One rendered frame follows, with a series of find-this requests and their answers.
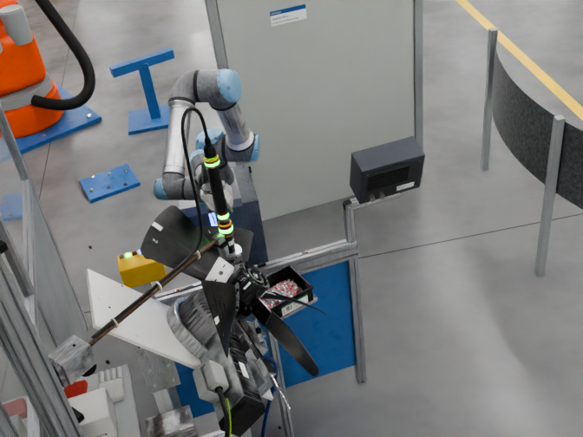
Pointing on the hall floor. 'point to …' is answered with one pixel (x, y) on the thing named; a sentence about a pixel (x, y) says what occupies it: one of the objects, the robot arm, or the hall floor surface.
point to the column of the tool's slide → (33, 362)
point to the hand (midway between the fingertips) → (221, 206)
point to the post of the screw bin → (280, 385)
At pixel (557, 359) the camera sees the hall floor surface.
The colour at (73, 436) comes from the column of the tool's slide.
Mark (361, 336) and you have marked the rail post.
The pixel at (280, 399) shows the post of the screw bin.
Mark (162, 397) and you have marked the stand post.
